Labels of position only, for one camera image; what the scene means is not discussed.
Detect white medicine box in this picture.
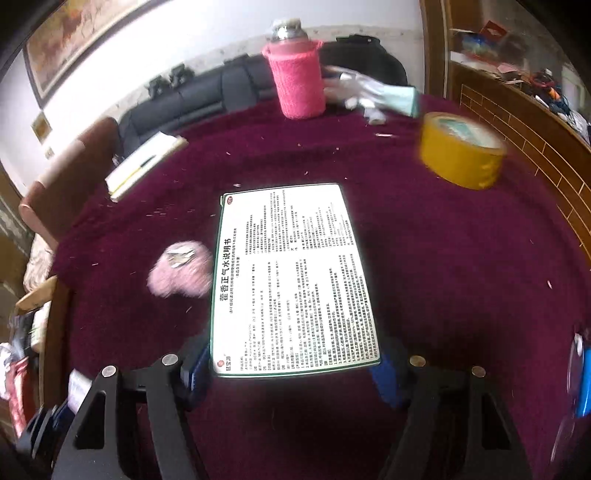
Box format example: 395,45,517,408
209,183,381,378

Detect red plastic packet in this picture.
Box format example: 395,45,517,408
6,357,36,438

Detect cardboard box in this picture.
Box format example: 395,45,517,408
13,275,70,407

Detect eyeglasses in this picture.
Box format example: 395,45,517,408
550,327,590,464

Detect blue cylindrical battery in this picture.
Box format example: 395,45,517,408
575,334,590,418

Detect pink fluffy pouch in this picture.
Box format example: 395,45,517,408
146,241,213,298

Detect brown armchair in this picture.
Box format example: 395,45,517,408
18,117,121,250

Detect yellow tape roll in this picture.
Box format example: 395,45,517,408
419,112,507,190

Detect notebook with pen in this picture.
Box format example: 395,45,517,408
105,132,188,202

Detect white cloth pile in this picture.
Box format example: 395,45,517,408
322,65,420,126

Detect black binder clips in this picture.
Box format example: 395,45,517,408
146,63,195,99

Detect black leather sofa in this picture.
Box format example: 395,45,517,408
119,55,276,156

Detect wooden cabinet with clutter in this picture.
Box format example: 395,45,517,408
420,1,590,256

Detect black bag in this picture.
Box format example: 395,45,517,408
318,34,409,86

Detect pink knitted thermos bottle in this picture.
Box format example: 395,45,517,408
262,18,325,120

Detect framed painting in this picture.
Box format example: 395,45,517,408
24,0,161,107

